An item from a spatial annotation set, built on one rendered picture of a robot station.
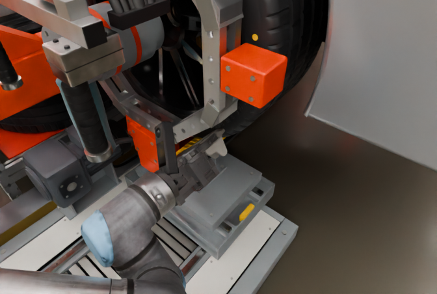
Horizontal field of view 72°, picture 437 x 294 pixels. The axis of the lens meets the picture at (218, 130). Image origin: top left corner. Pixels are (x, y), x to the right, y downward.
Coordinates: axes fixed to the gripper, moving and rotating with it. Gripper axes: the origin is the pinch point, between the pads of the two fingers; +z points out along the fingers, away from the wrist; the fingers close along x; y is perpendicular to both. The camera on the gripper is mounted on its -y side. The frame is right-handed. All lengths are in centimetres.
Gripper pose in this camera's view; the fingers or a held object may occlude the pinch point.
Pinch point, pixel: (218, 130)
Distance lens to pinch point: 74.0
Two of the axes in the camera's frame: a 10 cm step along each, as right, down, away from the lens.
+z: 6.4, -5.1, 5.8
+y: 5.5, 8.3, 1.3
